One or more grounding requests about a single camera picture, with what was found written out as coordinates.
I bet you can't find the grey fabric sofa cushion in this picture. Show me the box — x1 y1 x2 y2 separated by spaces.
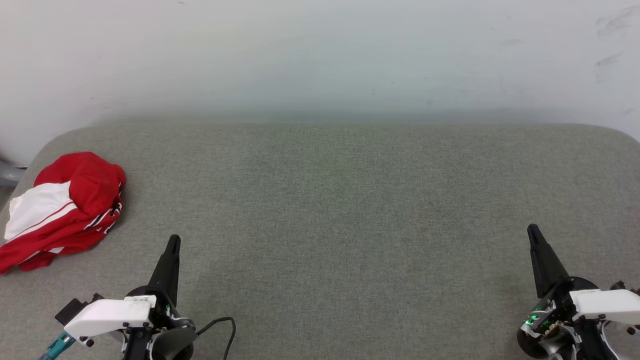
0 122 640 360

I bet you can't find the white right camera bracket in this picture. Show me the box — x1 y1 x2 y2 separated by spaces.
570 288 640 326

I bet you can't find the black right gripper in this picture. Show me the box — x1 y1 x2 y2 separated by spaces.
517 224 600 358

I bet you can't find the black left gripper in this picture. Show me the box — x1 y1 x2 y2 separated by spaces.
124 234 196 360

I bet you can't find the red and white shirt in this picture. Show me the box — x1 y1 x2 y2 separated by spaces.
0 151 127 276

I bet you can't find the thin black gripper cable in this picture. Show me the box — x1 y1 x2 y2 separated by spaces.
195 317 236 360

